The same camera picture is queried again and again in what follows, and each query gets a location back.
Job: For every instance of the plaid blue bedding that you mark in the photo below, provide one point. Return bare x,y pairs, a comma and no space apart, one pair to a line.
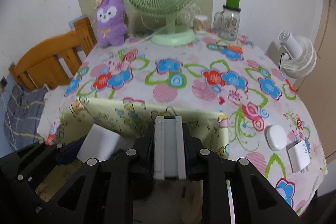
22,116

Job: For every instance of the cotton swab container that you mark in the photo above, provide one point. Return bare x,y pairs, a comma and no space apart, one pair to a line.
200,24

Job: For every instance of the beige cartoon backboard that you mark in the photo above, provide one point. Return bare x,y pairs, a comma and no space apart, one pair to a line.
145,15

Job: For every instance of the white standing fan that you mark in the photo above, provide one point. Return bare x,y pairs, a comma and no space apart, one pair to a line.
300,56

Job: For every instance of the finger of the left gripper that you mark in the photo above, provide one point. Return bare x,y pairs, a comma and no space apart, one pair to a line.
23,171

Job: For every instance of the wooden chair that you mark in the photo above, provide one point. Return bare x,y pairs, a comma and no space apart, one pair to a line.
54,61

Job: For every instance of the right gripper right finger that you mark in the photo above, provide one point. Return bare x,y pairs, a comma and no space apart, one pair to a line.
233,191

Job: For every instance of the floral tablecloth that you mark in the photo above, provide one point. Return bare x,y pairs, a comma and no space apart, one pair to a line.
248,88

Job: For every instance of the beige door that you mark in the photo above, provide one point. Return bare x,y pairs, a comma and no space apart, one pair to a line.
317,90

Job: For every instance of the purple plush bunny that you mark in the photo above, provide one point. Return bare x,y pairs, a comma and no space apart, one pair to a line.
110,23

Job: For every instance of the yellow cartoon storage box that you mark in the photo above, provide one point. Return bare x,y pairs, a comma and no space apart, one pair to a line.
127,120

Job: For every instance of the orange scissors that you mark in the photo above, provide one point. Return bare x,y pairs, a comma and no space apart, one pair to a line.
233,48

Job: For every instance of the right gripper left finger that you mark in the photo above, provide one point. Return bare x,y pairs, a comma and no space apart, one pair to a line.
104,192

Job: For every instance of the white earbud case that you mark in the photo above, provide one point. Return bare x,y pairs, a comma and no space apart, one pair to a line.
276,137

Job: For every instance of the white 45W charger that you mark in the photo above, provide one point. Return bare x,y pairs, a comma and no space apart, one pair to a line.
299,156

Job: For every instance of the white square charger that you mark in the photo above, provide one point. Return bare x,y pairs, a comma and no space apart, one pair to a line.
100,143

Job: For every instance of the white remote control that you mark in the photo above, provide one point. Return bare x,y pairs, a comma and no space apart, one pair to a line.
169,149

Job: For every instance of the glass jar green lid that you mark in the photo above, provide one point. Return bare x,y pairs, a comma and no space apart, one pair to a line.
226,22

